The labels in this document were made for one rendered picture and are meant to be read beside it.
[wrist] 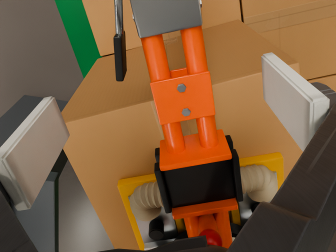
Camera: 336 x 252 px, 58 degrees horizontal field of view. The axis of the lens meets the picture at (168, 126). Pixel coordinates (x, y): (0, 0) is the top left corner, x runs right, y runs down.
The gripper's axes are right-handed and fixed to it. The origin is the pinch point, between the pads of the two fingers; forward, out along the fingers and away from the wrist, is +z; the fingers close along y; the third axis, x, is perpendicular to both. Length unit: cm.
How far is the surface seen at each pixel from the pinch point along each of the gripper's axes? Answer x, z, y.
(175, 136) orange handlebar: -10.0, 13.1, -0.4
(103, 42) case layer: -8, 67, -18
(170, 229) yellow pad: -36.4, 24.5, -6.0
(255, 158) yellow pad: -24.6, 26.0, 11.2
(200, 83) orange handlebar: -4.1, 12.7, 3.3
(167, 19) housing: 2.7, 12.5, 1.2
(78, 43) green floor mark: -16, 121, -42
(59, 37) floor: -12, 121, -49
